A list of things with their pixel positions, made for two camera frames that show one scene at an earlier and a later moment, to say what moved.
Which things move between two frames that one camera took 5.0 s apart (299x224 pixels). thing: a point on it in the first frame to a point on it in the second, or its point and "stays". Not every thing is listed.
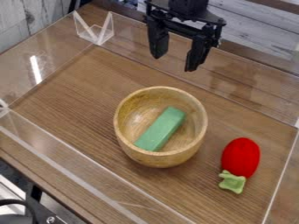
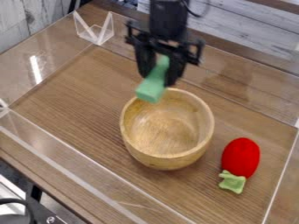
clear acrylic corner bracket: (97, 34) stays
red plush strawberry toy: (241, 160) stays
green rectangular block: (161, 129) to (152, 88)
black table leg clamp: (42, 215) stays
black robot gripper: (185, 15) to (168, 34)
